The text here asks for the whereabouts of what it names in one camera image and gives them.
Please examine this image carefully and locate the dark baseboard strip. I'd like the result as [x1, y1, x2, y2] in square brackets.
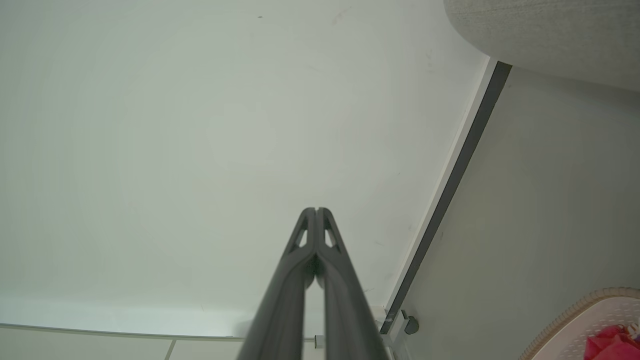
[379, 60, 513, 335]

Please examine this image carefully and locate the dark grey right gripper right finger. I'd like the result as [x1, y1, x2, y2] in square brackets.
[317, 207, 391, 360]

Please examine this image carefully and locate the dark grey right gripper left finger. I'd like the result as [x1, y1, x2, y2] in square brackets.
[237, 207, 317, 360]

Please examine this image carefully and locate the beige woven laundry basket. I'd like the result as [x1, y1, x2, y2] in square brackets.
[520, 287, 640, 360]

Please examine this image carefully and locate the red garment with white trim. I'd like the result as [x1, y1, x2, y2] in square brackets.
[584, 324, 640, 360]

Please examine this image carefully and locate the grey fabric sofa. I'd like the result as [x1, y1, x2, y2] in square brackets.
[443, 0, 640, 93]

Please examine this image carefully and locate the light metal frame bar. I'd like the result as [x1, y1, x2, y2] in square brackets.
[372, 306, 412, 360]

